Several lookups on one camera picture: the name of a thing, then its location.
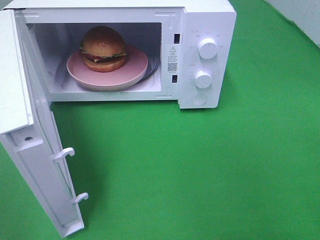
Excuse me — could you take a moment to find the round white door release button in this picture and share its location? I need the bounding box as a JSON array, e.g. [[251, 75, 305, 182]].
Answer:
[[191, 93, 207, 106]]

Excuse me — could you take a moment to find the pink round plate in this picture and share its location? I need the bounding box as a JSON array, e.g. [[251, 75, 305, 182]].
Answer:
[[66, 45, 149, 92]]

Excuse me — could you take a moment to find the toy hamburger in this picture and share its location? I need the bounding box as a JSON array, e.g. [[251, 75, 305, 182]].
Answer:
[[80, 26, 127, 73]]

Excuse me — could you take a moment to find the white microwave door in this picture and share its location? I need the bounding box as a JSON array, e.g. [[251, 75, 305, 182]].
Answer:
[[0, 9, 88, 237]]

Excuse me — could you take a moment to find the glass microwave turntable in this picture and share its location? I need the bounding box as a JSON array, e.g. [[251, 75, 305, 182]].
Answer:
[[58, 56, 161, 92]]

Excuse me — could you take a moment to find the lower white microwave knob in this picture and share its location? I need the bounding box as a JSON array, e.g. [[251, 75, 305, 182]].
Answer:
[[194, 70, 213, 89]]

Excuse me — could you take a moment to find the white microwave knob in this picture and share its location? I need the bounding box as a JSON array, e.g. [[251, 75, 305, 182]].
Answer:
[[194, 70, 213, 89], [197, 37, 218, 60]]

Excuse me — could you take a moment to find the white warning label sticker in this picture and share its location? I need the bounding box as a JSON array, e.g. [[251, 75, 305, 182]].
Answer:
[[164, 43, 181, 74]]

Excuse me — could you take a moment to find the white microwave oven body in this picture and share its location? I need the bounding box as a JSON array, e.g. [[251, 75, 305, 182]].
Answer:
[[2, 0, 237, 109]]

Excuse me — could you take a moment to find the upper white microwave knob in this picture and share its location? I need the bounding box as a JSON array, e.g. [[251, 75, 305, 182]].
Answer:
[[197, 37, 218, 60]]

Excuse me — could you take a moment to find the green table cloth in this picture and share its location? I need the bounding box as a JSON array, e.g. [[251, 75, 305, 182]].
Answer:
[[0, 0, 320, 240]]

